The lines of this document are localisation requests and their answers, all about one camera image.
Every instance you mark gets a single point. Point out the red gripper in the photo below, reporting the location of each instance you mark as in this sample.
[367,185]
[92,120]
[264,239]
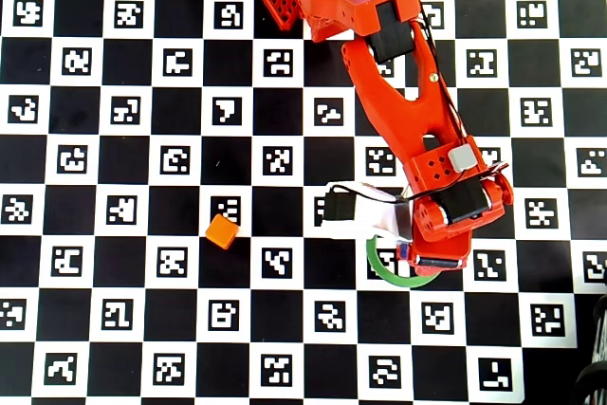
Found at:
[438,262]

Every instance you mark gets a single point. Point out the orange cube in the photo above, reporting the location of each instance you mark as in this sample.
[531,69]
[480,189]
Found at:
[222,231]

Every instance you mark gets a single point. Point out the red robot arm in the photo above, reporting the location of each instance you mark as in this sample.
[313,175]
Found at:
[403,111]

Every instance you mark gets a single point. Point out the small gray square block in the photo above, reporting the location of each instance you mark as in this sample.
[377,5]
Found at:
[462,158]

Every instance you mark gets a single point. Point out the black ribbed stand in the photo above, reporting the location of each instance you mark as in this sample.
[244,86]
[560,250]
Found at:
[598,329]

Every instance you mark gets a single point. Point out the black white marker checkerboard mat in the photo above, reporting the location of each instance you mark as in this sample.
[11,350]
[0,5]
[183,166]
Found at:
[142,187]

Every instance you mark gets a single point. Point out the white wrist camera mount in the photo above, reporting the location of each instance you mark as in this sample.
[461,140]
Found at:
[374,220]

